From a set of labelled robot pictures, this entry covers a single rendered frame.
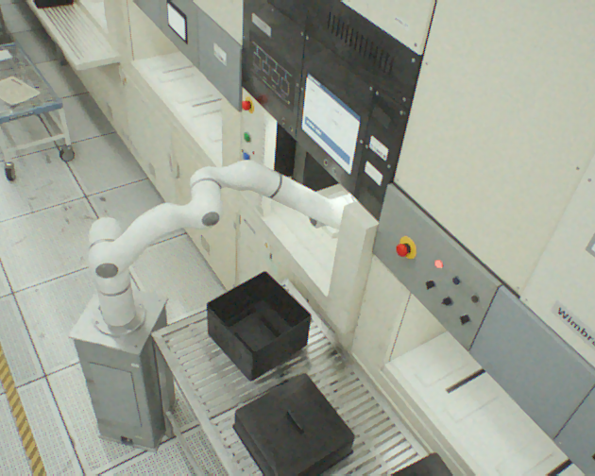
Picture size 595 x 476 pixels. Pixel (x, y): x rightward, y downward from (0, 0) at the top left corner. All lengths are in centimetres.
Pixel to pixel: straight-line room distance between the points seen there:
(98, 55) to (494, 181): 292
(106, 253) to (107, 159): 242
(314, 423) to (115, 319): 83
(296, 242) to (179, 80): 141
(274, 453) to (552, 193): 113
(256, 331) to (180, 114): 138
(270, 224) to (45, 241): 171
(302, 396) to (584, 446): 89
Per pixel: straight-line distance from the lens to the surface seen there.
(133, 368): 244
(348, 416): 219
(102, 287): 225
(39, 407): 320
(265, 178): 199
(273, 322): 238
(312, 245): 254
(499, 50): 141
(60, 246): 385
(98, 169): 437
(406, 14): 159
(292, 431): 203
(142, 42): 378
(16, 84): 447
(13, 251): 390
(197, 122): 323
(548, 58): 134
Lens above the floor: 264
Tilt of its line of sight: 44 degrees down
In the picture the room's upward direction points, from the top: 6 degrees clockwise
